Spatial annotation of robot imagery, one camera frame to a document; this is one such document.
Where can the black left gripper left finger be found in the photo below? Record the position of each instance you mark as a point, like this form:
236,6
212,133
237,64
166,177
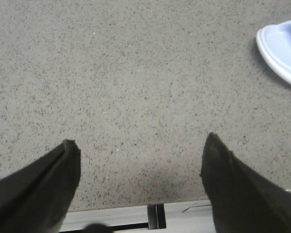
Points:
36,198

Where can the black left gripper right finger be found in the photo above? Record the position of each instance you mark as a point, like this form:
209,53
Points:
242,200

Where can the light blue slipper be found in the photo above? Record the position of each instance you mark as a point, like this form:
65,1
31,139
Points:
274,44

